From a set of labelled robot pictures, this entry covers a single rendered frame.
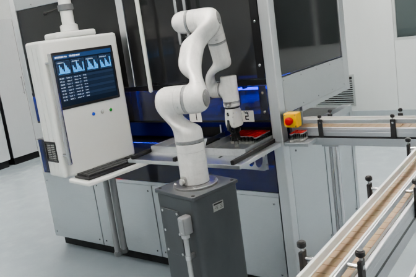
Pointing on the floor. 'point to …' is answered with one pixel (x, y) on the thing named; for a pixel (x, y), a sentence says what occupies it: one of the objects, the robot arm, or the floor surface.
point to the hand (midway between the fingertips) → (235, 136)
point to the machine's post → (277, 114)
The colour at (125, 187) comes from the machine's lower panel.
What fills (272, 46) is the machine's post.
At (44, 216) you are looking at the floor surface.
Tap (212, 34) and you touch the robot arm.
